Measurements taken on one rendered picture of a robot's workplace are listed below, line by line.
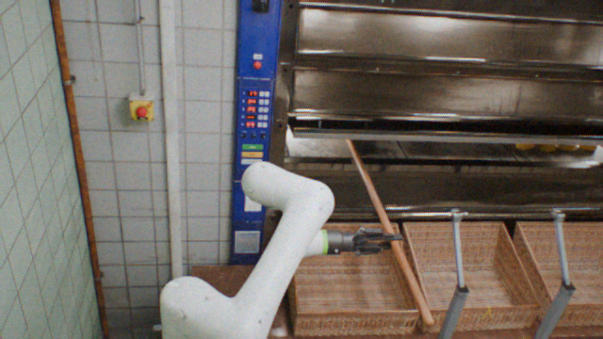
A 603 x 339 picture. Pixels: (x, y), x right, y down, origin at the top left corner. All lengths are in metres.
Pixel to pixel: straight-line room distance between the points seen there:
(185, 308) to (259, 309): 0.18
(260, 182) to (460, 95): 1.23
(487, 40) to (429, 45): 0.26
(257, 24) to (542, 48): 1.22
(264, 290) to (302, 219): 0.22
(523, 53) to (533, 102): 0.27
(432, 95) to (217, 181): 1.04
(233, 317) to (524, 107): 1.74
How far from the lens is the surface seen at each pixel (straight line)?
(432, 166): 2.57
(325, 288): 2.62
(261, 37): 2.07
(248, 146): 2.28
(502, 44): 2.40
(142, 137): 2.31
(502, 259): 2.94
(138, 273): 2.80
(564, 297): 2.54
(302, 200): 1.41
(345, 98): 2.25
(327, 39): 2.13
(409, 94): 2.33
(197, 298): 1.35
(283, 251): 1.37
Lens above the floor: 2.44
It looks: 33 degrees down
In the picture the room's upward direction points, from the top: 7 degrees clockwise
